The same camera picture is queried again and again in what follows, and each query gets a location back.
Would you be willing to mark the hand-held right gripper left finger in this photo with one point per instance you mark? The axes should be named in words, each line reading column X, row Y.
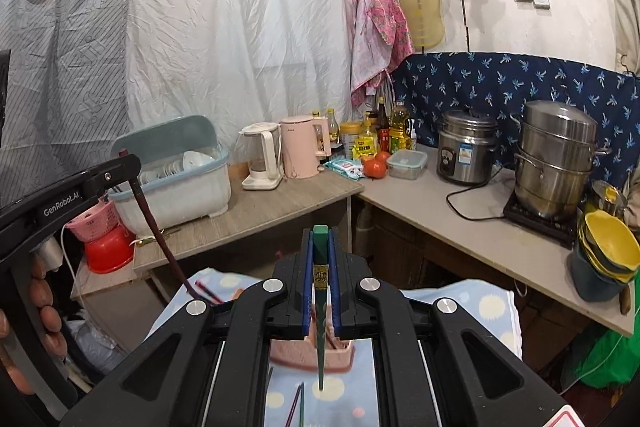
column 307, row 277

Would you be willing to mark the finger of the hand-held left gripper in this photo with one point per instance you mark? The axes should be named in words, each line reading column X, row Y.
column 115, row 169
column 97, row 197

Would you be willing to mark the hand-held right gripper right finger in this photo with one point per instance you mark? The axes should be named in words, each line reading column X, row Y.
column 334, row 277

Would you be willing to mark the green chopstick gold band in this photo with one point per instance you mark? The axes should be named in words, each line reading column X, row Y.
column 299, row 414
column 320, row 307

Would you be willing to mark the pink perforated utensil holder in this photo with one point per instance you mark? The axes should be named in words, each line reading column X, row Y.
column 300, row 354

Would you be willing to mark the dark brown chopstick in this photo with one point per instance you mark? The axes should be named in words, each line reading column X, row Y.
column 269, row 379

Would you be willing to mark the person's left hand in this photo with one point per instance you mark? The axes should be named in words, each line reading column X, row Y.
column 50, row 307

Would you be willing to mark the red plastic basin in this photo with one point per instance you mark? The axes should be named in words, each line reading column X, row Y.
column 107, row 252

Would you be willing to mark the blue printed tablecloth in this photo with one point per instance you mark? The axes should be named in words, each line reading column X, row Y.
column 240, row 282

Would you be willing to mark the stack of white dishes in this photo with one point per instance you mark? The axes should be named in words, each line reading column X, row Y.
column 190, row 162

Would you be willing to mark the blue white dish drainer box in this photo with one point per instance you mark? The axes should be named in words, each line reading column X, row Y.
column 185, row 202

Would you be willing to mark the grey wood side table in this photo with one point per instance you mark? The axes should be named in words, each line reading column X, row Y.
column 250, row 217

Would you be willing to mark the blue white wipes packet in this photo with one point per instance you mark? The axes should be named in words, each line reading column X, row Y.
column 345, row 167

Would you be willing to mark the red tomato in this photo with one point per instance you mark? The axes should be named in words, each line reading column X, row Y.
column 382, row 155
column 375, row 167

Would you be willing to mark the grey striped sheet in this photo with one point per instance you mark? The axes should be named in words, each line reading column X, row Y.
column 60, row 57

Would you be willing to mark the light wooden counter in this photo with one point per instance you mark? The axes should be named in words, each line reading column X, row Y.
column 450, row 227

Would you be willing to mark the white glass kettle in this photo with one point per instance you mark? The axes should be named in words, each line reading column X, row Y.
column 260, row 157

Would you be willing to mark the pink electric kettle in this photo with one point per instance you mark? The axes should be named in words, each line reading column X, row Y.
column 297, row 147

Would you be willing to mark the clear food container green lid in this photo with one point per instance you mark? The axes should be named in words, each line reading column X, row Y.
column 406, row 164

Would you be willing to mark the yellow packet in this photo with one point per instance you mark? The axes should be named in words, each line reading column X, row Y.
column 365, row 147

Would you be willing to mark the yellow lidded tin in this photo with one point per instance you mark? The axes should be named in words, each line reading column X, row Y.
column 350, row 137

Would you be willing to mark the brown bottle yellow cap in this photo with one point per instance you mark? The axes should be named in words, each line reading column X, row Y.
column 334, row 132

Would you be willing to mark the dark sauce bottle red label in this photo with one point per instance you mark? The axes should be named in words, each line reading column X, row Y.
column 382, row 127

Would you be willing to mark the small white bottle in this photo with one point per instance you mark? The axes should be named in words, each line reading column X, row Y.
column 413, row 139

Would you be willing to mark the yellow cooking oil bottle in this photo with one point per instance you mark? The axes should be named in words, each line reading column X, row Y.
column 400, row 127

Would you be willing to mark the white sheet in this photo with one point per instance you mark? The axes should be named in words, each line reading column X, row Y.
column 225, row 32

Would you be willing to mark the steel rice cooker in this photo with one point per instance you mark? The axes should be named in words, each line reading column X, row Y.
column 465, row 152

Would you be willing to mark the black induction cooker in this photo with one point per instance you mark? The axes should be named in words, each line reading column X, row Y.
column 540, row 224

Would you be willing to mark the stainless steel steamer pot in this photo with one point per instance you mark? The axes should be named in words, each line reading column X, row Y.
column 555, row 162

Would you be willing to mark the navy printed cloth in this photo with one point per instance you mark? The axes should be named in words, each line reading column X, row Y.
column 500, row 82

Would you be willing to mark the pink floral garment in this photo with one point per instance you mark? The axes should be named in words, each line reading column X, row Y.
column 375, row 17

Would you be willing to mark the yellow grey bowl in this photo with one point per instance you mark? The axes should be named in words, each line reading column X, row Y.
column 600, row 272

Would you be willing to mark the yellow cutting board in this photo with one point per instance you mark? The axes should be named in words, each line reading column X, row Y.
column 422, row 17

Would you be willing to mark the stainless steel cup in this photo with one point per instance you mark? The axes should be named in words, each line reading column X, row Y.
column 607, row 197

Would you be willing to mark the green plastic bag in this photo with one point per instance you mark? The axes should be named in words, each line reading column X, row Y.
column 610, row 357

